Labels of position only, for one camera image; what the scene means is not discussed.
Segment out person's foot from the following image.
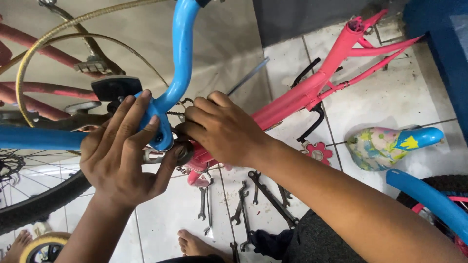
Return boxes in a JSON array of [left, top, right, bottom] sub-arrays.
[[177, 229, 234, 263], [0, 229, 34, 263]]

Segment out pink flower-shaped plastic part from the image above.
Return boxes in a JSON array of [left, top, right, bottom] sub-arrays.
[[304, 142, 334, 167]]

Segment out colourful flowered bicycle saddle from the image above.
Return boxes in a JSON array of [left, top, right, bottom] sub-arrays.
[[345, 126, 445, 172]]

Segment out pink bicycle frame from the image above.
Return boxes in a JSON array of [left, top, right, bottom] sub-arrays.
[[185, 9, 425, 188]]

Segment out person's dark shorts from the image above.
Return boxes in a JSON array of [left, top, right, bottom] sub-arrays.
[[155, 208, 368, 263]]

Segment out small wheel with yellow tyre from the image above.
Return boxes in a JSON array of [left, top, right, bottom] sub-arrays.
[[19, 232, 72, 263]]

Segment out group of steel wrenches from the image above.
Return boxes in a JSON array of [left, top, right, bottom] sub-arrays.
[[197, 170, 300, 263]]

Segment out person's left foot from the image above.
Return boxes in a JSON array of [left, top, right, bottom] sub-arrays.
[[0, 229, 34, 263]]

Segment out person's right foot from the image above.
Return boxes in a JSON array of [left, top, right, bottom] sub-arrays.
[[177, 229, 234, 263]]

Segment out thick gold braided cable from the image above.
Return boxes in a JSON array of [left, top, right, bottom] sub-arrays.
[[15, 0, 172, 128]]

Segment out grey metal pedal with crank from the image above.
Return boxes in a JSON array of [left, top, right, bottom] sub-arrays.
[[37, 0, 127, 76]]

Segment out person's right hand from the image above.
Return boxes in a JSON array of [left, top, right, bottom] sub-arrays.
[[175, 91, 273, 168]]

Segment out blue bicycle fork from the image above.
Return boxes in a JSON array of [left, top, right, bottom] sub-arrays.
[[135, 0, 213, 152]]

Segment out silver metal bracket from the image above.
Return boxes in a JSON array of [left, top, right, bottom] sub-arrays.
[[143, 147, 166, 165]]

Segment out black pedal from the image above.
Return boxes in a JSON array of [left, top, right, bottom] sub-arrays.
[[91, 75, 143, 103]]

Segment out large grey spanner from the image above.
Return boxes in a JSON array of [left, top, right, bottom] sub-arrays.
[[0, 110, 112, 133]]

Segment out thin gold cable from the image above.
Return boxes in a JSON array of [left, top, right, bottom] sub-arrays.
[[0, 33, 170, 89]]

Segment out small wheel with pink rim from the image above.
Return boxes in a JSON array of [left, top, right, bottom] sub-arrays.
[[396, 174, 468, 257]]

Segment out dull red bicycle frame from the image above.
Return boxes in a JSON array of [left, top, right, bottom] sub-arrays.
[[0, 14, 108, 122]]

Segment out blue bicycle mudguard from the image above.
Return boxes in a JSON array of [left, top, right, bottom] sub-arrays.
[[386, 168, 468, 245]]

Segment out black round bearing cup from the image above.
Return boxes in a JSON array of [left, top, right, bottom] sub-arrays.
[[172, 139, 195, 167]]

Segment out person's left hand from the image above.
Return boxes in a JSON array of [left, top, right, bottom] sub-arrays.
[[80, 89, 184, 210]]

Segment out blue bicycle frame tube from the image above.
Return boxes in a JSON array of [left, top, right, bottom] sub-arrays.
[[0, 125, 89, 151]]

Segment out grey metal rod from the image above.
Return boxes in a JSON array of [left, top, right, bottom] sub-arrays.
[[226, 56, 270, 97]]

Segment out bicycle chain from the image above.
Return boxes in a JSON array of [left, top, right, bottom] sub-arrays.
[[165, 97, 195, 118]]

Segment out black curved metal stay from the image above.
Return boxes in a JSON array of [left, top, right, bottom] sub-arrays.
[[296, 103, 326, 144], [290, 57, 322, 89]]

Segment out spoked wheel with black tyre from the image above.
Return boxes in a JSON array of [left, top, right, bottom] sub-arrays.
[[0, 148, 93, 236]]

